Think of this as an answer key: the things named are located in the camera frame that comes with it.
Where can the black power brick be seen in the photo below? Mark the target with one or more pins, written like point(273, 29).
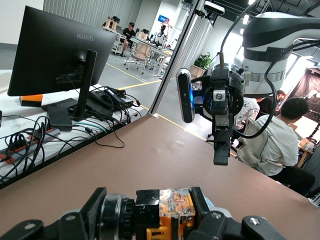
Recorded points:
point(117, 97)

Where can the beige office chair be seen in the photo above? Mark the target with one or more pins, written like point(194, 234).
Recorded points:
point(141, 51)

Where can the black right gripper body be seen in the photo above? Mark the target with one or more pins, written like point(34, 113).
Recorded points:
point(220, 96)

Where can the white office desk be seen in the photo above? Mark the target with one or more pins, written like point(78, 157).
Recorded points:
point(155, 50)

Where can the orange black push-button switch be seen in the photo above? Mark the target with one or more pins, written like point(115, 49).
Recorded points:
point(150, 207)

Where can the blue wall sign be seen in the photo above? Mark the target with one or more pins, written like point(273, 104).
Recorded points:
point(163, 18)

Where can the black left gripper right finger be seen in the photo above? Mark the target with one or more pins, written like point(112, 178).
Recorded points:
point(202, 212)

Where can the green potted plant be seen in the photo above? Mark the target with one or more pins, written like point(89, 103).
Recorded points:
point(203, 61)

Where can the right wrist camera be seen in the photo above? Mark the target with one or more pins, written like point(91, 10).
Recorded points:
point(185, 100)

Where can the seated person white shirt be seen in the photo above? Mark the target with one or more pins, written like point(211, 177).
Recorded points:
point(275, 140)

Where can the person black shirt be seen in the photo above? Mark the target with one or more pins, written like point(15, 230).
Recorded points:
point(129, 32)

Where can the orange black box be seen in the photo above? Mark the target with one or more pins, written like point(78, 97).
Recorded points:
point(31, 98)

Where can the person printed white shirt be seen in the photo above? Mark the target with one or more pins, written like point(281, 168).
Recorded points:
point(252, 107)

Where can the grey power strip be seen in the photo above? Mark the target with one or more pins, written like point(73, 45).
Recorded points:
point(50, 133)

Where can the aluminium frame post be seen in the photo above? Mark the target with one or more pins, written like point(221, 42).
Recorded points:
point(175, 57)

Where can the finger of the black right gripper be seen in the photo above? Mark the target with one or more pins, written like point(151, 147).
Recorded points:
point(220, 78)
point(222, 147)

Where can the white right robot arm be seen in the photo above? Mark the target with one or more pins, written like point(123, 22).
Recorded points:
point(265, 32)

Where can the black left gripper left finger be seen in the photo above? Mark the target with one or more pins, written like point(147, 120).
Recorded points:
point(87, 212)

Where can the black computer monitor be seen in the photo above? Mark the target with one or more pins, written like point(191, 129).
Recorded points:
point(50, 50)

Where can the white humanoid robot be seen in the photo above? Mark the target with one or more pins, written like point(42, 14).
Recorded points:
point(162, 32)

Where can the white side desk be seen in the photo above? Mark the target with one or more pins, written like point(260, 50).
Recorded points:
point(15, 120)

